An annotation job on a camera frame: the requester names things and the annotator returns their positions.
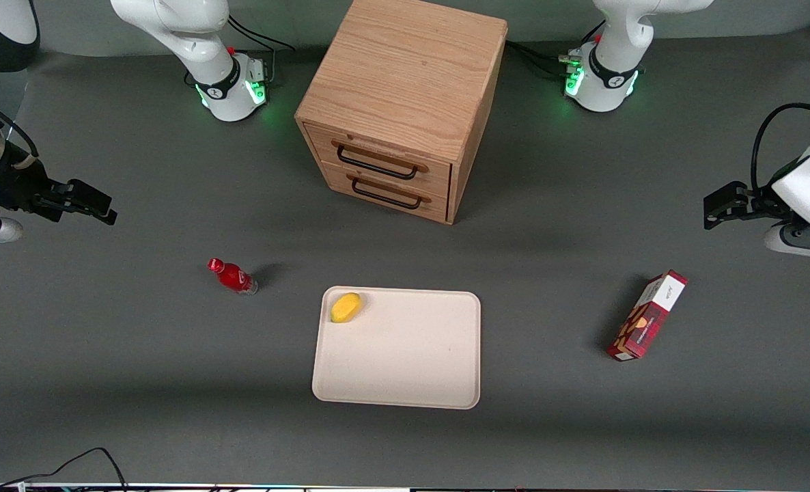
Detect black right arm wrist cable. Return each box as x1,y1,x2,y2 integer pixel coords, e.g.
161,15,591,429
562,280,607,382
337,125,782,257
0,89,40,159

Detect beige plastic tray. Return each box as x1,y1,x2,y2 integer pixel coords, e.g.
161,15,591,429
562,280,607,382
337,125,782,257
311,286,481,410

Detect yellow lemon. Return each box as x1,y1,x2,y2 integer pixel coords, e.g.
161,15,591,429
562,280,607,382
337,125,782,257
330,292,363,323

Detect wooden two-drawer cabinet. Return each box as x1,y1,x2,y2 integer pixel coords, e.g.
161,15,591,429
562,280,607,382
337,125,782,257
294,0,509,225

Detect black left arm base cable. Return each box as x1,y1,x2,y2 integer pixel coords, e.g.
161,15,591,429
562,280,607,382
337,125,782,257
505,20,605,79

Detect black arm wrist cable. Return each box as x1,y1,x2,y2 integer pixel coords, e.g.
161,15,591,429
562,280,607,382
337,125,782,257
751,27,810,193
0,89,40,159

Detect black right arm base cable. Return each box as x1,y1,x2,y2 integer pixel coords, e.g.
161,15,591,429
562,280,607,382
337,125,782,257
184,14,296,88

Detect red coke bottle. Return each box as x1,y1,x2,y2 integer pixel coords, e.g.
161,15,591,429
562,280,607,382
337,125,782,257
208,258,259,295

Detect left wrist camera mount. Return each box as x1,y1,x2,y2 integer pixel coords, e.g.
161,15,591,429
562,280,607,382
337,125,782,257
763,220,810,262

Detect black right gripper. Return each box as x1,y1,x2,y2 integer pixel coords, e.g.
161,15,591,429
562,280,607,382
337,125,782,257
0,159,118,226

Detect black metal drawer handle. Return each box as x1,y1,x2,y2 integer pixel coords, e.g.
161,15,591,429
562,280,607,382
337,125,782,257
331,139,430,181
345,172,432,210

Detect red plaid cookie box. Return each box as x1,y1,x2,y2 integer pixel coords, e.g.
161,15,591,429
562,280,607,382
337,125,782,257
606,270,688,362

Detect black arm base cable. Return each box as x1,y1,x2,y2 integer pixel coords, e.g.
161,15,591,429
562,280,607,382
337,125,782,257
505,20,605,79
184,14,296,88

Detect black cable at table edge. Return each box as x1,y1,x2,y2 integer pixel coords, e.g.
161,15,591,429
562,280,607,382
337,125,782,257
0,448,129,491

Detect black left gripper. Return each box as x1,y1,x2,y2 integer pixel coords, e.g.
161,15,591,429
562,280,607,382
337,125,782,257
703,181,791,230

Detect black left arm wrist cable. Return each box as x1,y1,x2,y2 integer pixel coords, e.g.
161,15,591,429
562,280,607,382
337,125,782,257
751,27,810,193

